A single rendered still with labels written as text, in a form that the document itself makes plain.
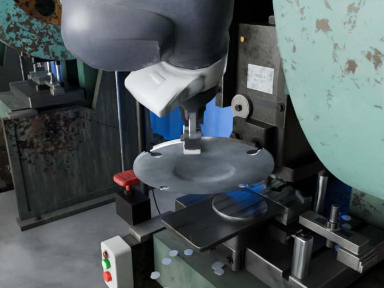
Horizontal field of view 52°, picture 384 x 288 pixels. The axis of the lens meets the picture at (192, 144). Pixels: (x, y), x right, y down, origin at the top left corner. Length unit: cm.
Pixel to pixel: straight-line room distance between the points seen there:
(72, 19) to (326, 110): 26
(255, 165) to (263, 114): 11
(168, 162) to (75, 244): 148
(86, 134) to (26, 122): 34
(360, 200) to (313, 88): 70
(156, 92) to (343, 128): 21
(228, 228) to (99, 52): 53
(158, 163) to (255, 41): 32
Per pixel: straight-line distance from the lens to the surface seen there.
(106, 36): 39
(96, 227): 231
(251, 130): 84
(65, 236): 227
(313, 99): 42
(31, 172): 233
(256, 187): 99
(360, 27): 35
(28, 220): 243
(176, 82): 46
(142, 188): 183
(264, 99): 84
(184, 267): 97
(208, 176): 86
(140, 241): 106
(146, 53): 41
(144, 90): 46
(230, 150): 73
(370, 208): 107
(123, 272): 107
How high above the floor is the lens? 124
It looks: 22 degrees down
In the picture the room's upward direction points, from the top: straight up
